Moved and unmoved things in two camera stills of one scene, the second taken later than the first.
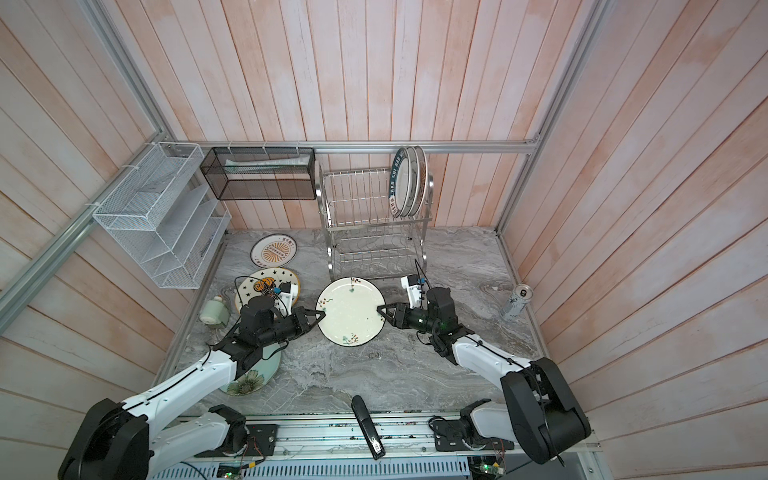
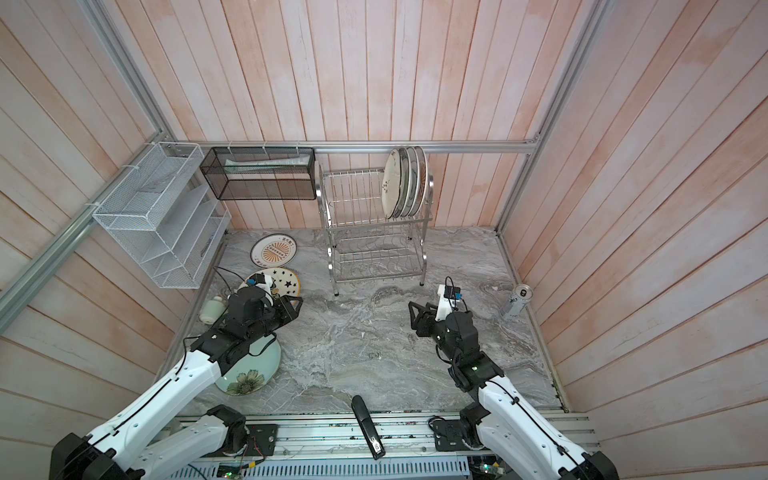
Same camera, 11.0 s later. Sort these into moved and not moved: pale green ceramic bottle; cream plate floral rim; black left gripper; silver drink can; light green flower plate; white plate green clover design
Moved: black left gripper; cream plate floral rim
Not moved: white plate green clover design; light green flower plate; pale green ceramic bottle; silver drink can
